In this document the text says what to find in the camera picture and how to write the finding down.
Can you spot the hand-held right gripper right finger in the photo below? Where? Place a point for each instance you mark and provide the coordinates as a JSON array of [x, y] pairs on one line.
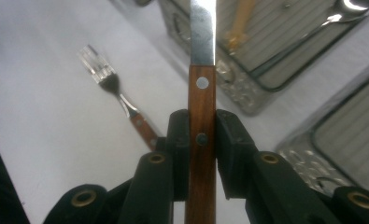
[[266, 186]]

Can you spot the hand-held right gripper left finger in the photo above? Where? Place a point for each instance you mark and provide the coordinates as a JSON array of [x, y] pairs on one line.
[[151, 186]]

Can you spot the grey transparent plastic bin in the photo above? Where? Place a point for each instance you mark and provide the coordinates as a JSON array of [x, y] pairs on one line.
[[353, 133], [281, 56]]

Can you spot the white table sheet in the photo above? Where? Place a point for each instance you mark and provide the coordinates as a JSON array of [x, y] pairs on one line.
[[48, 93]]

